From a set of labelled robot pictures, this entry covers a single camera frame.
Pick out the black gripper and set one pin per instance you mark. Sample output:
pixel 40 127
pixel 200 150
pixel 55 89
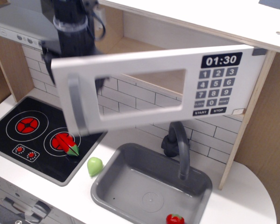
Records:
pixel 74 39

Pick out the white toy microwave door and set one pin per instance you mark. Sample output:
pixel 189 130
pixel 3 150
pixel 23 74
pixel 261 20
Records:
pixel 154 86

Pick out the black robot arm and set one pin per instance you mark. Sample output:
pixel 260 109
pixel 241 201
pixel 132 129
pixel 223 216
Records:
pixel 78 11

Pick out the wooden microwave cabinet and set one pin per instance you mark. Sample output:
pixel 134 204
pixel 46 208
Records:
pixel 178 24

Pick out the grey range hood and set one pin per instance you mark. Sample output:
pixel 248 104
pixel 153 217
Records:
pixel 28 21

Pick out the red green toy pepper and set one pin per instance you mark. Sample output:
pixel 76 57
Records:
pixel 67 144

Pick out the black toy stove top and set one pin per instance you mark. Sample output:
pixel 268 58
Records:
pixel 28 138

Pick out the light green toy pear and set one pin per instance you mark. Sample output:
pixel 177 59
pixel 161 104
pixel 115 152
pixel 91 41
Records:
pixel 94 166

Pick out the dark grey toy faucet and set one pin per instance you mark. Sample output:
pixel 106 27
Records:
pixel 176 143

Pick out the grey plastic sink basin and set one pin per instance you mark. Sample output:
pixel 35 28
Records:
pixel 143 187

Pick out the red toy strawberry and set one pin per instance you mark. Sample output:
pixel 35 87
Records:
pixel 174 219

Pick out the grey oven door handle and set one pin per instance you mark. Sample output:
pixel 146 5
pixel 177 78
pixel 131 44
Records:
pixel 33 214

